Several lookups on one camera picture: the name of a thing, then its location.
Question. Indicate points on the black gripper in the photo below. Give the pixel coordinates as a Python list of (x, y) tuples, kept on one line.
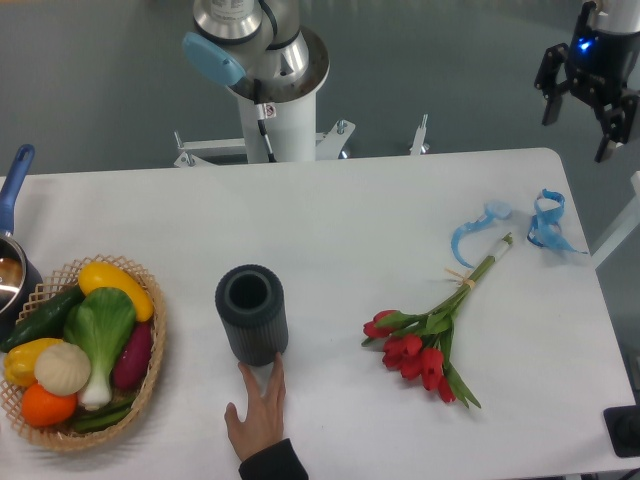
[(602, 63)]

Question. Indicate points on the red tulip bouquet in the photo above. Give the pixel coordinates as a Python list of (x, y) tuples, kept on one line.
[(419, 346)]

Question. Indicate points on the dark grey ribbed vase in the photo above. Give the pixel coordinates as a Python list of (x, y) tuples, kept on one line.
[(250, 301)]

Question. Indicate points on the black sleeve forearm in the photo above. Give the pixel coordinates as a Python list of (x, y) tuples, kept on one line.
[(276, 462)]

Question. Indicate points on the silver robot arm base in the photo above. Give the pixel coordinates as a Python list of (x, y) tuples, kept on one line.
[(257, 49)]

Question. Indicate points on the bare human hand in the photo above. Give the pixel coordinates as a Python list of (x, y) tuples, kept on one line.
[(263, 425)]

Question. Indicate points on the silver robot wrist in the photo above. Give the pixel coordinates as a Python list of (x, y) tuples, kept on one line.
[(617, 16)]

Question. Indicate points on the blue ribbon right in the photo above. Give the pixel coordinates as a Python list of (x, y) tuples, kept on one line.
[(545, 230)]

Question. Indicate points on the light blue ribbon left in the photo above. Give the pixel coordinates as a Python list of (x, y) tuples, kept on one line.
[(492, 210)]

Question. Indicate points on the black device at edge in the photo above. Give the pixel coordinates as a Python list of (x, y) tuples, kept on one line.
[(623, 430)]

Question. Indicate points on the purple sweet potato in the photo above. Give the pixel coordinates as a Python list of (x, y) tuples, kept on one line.
[(132, 364)]

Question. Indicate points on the green bok choy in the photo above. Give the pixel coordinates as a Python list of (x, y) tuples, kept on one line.
[(100, 326)]

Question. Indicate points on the woven wicker basket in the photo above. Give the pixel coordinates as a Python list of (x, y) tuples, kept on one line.
[(61, 438)]

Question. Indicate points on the dark green cucumber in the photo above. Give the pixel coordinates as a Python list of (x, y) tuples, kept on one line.
[(46, 321)]

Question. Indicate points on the green bean pods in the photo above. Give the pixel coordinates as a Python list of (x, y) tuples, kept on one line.
[(103, 418)]

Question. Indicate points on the beige garlic bulb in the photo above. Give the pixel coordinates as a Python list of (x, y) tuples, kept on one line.
[(62, 369)]

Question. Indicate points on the yellow bell pepper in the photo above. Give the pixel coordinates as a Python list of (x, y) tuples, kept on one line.
[(19, 362)]

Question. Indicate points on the orange fruit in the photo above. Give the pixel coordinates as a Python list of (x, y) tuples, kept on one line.
[(40, 408)]

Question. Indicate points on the white frame post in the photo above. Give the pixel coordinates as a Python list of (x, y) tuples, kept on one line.
[(619, 229)]

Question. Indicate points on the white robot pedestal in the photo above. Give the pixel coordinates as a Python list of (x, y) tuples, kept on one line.
[(273, 132)]

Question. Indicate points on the blue handled saucepan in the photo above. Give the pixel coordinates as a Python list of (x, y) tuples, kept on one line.
[(19, 277)]

